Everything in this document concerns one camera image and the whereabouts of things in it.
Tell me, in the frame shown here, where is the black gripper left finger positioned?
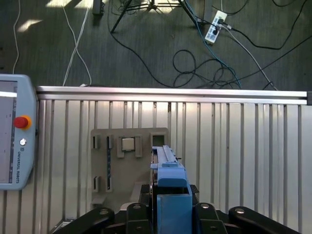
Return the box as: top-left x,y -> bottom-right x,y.
48,184 -> 153,234

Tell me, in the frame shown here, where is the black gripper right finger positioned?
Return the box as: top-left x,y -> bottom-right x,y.
190,184 -> 302,234

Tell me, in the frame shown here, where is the hard disk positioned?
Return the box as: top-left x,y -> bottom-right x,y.
150,145 -> 195,234

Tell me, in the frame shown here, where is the grey parts rack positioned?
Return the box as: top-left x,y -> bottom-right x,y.
90,127 -> 169,213

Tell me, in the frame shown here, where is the RAM stick with blue label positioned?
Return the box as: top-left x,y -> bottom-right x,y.
106,136 -> 114,191

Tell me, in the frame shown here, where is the silver CPU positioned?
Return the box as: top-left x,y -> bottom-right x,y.
121,137 -> 136,152

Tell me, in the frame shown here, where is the pale blue teach pendant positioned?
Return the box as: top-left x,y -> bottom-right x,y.
0,74 -> 40,191

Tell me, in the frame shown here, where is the white power strip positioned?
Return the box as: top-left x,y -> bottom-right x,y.
204,10 -> 229,46

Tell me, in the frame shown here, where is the black tripod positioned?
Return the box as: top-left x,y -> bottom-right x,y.
110,0 -> 203,34

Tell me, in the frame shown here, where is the grey metal leg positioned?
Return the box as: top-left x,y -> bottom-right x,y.
92,0 -> 105,16

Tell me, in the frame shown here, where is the blue floor cable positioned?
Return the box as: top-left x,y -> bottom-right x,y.
184,0 -> 242,89

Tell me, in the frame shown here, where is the white floor cable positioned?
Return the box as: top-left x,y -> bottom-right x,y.
62,0 -> 93,87
11,0 -> 22,74

